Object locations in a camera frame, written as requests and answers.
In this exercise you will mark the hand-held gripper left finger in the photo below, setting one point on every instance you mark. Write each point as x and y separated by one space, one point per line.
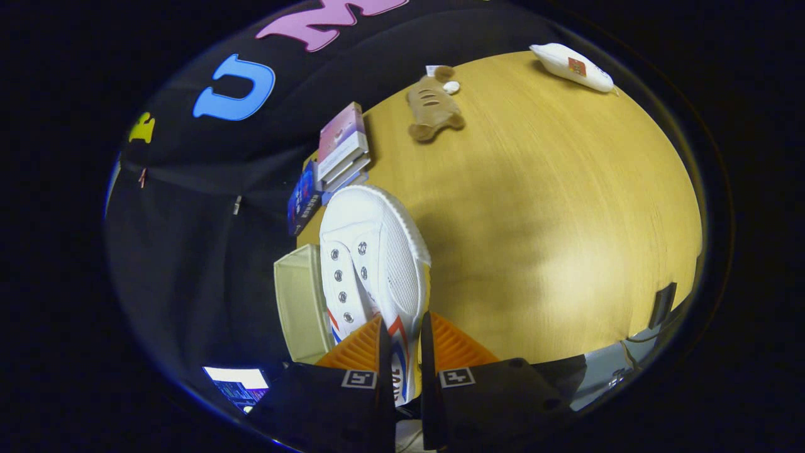
327 409

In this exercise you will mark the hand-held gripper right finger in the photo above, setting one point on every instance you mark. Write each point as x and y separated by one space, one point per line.
490 402

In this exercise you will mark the white canvas shoe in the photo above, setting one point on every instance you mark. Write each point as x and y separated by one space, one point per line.
383 251

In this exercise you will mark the computer monitor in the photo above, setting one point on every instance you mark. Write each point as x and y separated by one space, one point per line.
239 380

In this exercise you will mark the pale blue book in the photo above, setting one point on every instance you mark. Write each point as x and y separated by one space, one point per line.
327 197

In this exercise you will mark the dark blue book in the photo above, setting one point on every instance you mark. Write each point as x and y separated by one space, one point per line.
304 198

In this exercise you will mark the silver cloth clip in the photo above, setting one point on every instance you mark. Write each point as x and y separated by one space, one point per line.
237 205

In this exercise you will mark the white book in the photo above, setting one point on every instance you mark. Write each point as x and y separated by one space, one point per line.
346 165

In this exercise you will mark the pink cover book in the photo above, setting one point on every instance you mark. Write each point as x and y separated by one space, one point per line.
343 129

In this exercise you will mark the pink cloth clip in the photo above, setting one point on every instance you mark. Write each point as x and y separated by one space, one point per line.
143 178

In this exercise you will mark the brown plush toy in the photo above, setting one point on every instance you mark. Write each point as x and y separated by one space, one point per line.
433 104

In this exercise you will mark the white soft pouch red label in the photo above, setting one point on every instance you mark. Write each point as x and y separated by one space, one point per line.
569 66

